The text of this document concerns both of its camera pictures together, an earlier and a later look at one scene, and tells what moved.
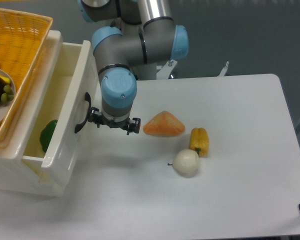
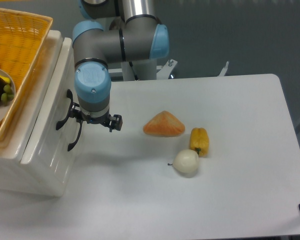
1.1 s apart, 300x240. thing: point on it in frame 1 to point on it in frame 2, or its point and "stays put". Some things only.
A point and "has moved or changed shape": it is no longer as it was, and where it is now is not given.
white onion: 186,162 stays put
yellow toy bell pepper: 199,141 stays put
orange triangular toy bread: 164,124 stays put
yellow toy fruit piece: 6,80 stays put
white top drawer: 58,136 has moved or changed shape
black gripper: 101,119 to 116,122
